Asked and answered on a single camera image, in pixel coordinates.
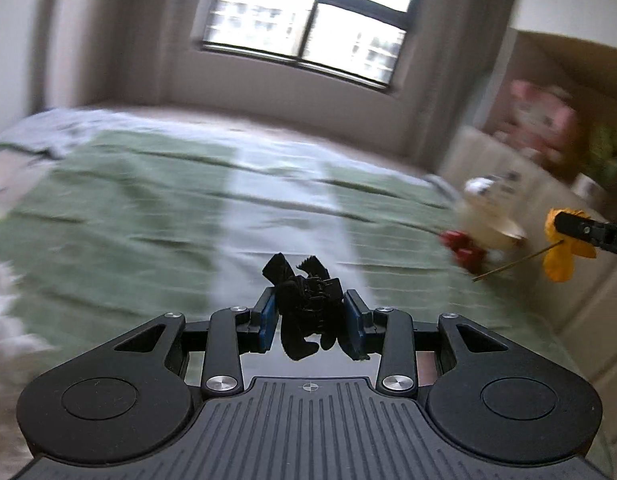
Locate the barred window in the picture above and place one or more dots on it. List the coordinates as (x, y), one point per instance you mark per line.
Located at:
(358, 40)

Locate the finger of the right gripper pair seen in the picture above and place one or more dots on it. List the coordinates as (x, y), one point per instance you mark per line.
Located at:
(599, 234)

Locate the white fluffy blanket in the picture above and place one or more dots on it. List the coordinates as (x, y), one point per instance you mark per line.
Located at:
(22, 357)

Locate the grey curtain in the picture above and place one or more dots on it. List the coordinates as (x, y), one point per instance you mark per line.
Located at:
(456, 44)
(120, 51)

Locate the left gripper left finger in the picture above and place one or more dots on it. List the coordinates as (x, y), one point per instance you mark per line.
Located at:
(263, 322)

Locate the beige padded headboard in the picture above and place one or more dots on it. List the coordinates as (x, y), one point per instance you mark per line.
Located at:
(583, 311)

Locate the orange flower hair accessory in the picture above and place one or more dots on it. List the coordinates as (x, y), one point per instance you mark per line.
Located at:
(559, 256)

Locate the cream round plush doll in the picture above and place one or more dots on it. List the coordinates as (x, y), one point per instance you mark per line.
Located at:
(484, 220)

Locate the grey curtain left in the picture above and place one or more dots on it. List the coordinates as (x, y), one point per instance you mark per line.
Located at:
(120, 51)

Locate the pink plush bunny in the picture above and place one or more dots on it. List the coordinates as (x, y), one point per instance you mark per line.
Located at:
(542, 126)

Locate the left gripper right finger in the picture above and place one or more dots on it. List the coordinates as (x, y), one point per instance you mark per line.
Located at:
(357, 322)

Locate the black hair clip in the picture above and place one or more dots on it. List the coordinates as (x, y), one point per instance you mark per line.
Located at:
(309, 304)

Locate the grey curtain right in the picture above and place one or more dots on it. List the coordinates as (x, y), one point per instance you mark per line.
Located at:
(456, 44)

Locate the green checked bed sheet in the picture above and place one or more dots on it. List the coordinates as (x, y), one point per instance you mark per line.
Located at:
(108, 220)

